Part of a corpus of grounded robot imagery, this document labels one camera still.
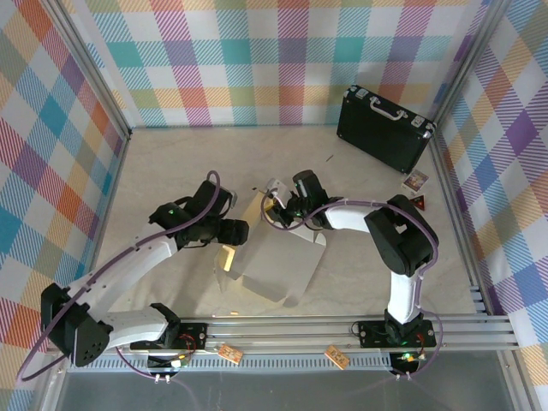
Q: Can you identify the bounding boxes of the grey metal front panel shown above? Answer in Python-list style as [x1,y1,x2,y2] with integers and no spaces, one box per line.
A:
[38,367,521,411]

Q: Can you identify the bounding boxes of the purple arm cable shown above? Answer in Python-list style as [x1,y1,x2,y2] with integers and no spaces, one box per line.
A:
[16,170,222,382]
[259,190,444,381]

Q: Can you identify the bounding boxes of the aluminium frame post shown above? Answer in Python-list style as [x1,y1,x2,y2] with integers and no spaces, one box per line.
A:
[40,0,132,142]
[429,0,514,129]

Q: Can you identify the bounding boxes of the aluminium front frame rail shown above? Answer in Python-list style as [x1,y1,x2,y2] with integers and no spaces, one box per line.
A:
[45,314,521,354]

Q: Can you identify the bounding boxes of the black briefcase with silver handle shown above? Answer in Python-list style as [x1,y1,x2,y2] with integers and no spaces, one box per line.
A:
[337,84,438,175]

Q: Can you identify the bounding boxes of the aluminium side rail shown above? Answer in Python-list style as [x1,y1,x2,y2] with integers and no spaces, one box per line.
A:
[427,128,493,318]
[74,130,132,321]

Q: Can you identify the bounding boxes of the small picture card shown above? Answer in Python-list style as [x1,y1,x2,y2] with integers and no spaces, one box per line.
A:
[401,170,429,192]

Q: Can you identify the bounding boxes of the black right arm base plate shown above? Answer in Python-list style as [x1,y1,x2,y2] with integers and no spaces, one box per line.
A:
[357,319,438,348]

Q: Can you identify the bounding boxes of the orange circuit board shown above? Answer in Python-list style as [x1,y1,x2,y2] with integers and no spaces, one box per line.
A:
[324,344,350,369]
[217,344,243,363]

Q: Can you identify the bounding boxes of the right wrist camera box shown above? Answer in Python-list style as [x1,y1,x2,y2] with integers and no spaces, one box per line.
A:
[264,177,289,205]

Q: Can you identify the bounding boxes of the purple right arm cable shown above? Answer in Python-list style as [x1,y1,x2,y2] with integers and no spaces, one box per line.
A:
[259,190,444,381]

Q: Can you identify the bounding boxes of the grey slotted cable duct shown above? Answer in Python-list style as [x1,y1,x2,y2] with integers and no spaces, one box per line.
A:
[68,357,395,372]

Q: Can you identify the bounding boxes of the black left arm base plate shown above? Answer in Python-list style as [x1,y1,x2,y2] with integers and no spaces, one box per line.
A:
[130,321,209,350]

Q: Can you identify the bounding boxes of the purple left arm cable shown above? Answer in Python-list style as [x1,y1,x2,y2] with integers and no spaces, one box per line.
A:
[16,170,222,382]

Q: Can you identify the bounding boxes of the cardboard paper box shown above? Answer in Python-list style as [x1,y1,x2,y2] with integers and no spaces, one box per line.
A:
[211,186,329,308]

